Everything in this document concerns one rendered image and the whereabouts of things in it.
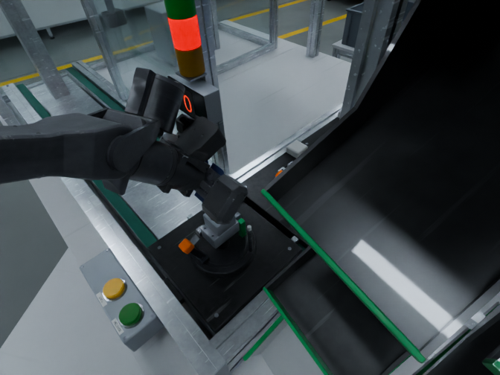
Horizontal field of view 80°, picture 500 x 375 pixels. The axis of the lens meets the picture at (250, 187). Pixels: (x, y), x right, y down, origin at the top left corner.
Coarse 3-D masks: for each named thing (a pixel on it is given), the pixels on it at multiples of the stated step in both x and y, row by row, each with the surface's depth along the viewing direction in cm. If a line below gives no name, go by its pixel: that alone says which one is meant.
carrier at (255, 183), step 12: (300, 144) 84; (288, 156) 83; (264, 168) 81; (276, 168) 80; (252, 180) 78; (264, 180) 77; (252, 192) 75; (252, 204) 74; (264, 204) 72; (276, 216) 69; (288, 228) 67; (300, 240) 65
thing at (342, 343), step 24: (312, 264) 34; (264, 288) 33; (288, 288) 34; (312, 288) 33; (336, 288) 32; (288, 312) 33; (312, 312) 32; (336, 312) 31; (360, 312) 30; (312, 336) 31; (336, 336) 30; (360, 336) 29; (384, 336) 28; (336, 360) 29; (360, 360) 28; (384, 360) 27
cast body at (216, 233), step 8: (240, 216) 61; (208, 224) 56; (216, 224) 54; (232, 224) 57; (208, 232) 57; (216, 232) 55; (224, 232) 57; (232, 232) 59; (208, 240) 58; (216, 240) 56; (224, 240) 58; (216, 248) 57
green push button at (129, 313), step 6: (126, 306) 56; (132, 306) 56; (138, 306) 56; (120, 312) 55; (126, 312) 55; (132, 312) 55; (138, 312) 55; (120, 318) 54; (126, 318) 54; (132, 318) 54; (138, 318) 55; (126, 324) 54; (132, 324) 54
